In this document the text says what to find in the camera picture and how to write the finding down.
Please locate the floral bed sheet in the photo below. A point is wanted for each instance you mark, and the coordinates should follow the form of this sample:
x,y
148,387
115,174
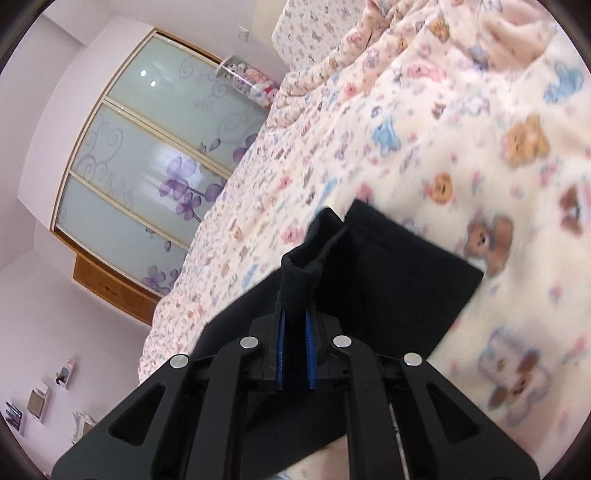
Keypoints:
x,y
293,170

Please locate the bear print pillow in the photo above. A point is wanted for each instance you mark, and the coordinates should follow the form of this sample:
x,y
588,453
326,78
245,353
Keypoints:
x,y
308,30

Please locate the wooden door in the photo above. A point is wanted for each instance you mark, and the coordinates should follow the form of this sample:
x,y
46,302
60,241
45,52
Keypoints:
x,y
119,292

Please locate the wall socket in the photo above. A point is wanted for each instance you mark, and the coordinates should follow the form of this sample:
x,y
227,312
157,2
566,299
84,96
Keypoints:
x,y
243,34

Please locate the wall shelf with books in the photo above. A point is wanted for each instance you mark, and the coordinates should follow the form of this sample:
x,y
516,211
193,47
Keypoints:
x,y
38,399

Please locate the glass sliding wardrobe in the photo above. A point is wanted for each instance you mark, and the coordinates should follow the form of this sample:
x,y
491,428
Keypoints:
x,y
151,159

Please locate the fleece bear print blanket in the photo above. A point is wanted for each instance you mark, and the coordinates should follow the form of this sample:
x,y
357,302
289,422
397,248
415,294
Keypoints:
x,y
469,125

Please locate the plush toy tube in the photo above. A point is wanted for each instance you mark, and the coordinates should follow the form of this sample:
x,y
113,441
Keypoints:
x,y
248,81

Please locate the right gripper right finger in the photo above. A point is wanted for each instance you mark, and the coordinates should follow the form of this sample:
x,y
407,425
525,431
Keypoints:
x,y
323,363

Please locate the white rack shelf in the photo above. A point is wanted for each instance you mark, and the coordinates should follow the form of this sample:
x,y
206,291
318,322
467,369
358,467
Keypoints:
x,y
83,424

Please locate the black pants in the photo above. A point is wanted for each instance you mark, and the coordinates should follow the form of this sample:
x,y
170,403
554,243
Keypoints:
x,y
389,289

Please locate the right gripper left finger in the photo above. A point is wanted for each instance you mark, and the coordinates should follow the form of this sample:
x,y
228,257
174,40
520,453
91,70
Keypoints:
x,y
267,371

